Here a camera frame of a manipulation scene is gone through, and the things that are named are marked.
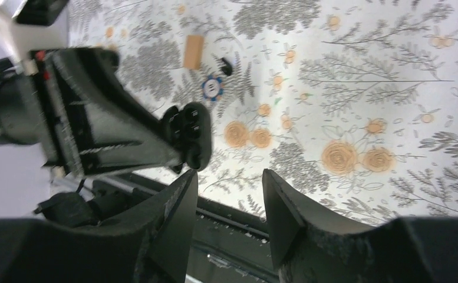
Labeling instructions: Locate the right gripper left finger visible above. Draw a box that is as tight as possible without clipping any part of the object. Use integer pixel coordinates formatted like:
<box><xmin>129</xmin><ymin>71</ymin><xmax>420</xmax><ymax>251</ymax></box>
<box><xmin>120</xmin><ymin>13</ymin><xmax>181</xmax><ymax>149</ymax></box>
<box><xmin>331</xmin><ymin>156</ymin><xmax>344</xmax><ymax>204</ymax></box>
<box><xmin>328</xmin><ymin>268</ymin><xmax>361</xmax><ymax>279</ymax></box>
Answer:
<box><xmin>0</xmin><ymin>170</ymin><xmax>198</xmax><ymax>282</ymax></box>

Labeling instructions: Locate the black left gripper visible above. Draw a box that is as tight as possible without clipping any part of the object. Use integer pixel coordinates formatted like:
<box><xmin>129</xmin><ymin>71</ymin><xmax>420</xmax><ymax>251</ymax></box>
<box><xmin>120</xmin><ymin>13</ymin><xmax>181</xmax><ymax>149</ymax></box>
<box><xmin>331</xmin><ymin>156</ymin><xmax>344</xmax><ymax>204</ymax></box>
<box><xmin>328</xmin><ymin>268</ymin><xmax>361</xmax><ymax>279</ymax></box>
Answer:
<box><xmin>29</xmin><ymin>47</ymin><xmax>182</xmax><ymax>177</ymax></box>

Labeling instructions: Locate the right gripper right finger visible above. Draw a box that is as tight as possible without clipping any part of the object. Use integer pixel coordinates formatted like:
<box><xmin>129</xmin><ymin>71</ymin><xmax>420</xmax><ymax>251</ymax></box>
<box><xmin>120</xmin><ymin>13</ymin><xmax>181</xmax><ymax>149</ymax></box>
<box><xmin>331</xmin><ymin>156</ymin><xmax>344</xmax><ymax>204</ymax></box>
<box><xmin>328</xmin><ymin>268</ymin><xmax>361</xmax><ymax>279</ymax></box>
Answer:
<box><xmin>262</xmin><ymin>169</ymin><xmax>458</xmax><ymax>282</ymax></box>

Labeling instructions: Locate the black earbud charging case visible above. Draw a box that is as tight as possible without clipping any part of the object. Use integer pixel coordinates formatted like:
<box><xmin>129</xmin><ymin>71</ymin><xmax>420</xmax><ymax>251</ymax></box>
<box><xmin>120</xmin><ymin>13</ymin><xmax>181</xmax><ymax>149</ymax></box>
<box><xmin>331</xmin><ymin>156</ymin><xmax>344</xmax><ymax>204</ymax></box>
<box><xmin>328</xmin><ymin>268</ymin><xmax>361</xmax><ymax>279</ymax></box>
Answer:
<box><xmin>161</xmin><ymin>102</ymin><xmax>213</xmax><ymax>174</ymax></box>

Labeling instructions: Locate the blue poker chip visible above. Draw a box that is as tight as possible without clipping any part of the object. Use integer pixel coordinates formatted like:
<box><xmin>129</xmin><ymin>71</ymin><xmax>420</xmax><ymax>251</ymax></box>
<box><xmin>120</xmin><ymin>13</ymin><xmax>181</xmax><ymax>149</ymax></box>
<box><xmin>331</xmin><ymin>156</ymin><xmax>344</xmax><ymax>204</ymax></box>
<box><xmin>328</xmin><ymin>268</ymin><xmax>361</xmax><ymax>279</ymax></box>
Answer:
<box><xmin>201</xmin><ymin>75</ymin><xmax>224</xmax><ymax>101</ymax></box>

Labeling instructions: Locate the small wooden block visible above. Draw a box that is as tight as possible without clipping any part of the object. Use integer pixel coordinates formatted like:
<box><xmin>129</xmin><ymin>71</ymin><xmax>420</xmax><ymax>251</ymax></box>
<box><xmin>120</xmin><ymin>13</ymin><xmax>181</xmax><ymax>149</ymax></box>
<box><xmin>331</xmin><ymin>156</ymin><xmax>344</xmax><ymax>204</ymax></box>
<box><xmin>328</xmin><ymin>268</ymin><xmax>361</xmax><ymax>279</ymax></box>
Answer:
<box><xmin>183</xmin><ymin>35</ymin><xmax>205</xmax><ymax>70</ymax></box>

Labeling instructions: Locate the black earbud with stem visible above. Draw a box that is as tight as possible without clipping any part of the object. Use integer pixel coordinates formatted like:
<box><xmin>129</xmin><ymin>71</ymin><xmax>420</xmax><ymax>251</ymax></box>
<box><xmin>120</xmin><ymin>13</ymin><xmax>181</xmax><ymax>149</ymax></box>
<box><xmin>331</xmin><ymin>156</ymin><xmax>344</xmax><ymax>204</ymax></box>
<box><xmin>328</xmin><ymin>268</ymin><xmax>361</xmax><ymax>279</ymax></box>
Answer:
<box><xmin>220</xmin><ymin>57</ymin><xmax>233</xmax><ymax>77</ymax></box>

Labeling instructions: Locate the floral table mat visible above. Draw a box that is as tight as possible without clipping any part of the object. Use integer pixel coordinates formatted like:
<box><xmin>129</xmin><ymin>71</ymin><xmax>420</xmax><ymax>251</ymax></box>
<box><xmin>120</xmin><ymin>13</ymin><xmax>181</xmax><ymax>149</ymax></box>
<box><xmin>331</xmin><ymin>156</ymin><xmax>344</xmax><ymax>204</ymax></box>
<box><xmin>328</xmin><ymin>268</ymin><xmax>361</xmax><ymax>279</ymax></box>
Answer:
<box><xmin>69</xmin><ymin>1</ymin><xmax>458</xmax><ymax>225</ymax></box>

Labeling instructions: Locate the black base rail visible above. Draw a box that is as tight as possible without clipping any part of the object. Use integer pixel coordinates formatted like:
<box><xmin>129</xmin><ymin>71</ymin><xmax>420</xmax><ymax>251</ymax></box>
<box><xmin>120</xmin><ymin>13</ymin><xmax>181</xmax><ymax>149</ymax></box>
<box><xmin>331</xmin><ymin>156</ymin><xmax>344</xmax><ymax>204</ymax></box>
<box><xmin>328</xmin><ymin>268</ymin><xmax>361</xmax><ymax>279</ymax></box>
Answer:
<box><xmin>51</xmin><ymin>172</ymin><xmax>280</xmax><ymax>283</ymax></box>

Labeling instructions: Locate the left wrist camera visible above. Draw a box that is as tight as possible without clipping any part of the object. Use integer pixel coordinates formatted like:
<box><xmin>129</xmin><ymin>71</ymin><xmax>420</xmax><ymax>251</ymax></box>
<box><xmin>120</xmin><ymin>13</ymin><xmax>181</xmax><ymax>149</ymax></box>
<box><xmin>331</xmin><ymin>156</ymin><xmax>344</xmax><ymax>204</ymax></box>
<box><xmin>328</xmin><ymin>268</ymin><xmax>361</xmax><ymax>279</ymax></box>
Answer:
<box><xmin>15</xmin><ymin>0</ymin><xmax>69</xmax><ymax>27</ymax></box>

